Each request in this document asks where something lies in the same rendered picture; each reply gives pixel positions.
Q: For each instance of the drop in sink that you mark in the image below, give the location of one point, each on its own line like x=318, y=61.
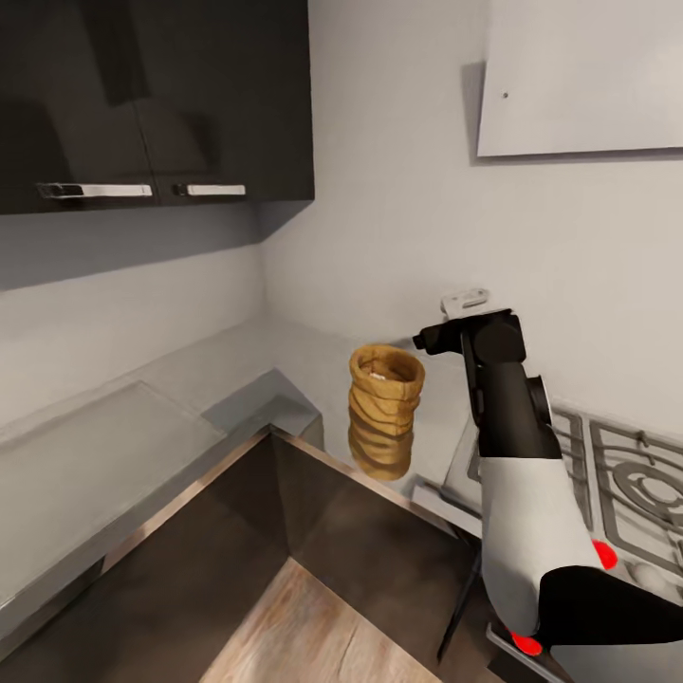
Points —
x=63, y=482

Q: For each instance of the burner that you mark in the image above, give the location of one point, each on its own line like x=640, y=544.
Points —
x=629, y=486

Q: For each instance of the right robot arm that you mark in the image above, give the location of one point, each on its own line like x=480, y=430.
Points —
x=543, y=575

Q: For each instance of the cabinet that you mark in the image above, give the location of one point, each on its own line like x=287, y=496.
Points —
x=111, y=104

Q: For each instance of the range hood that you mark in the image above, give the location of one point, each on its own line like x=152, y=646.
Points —
x=569, y=76

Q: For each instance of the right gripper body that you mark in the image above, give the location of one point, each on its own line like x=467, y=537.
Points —
x=438, y=338

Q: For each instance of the popcorn bag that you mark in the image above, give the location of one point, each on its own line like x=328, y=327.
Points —
x=386, y=387

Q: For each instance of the oven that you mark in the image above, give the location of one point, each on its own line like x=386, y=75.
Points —
x=481, y=649

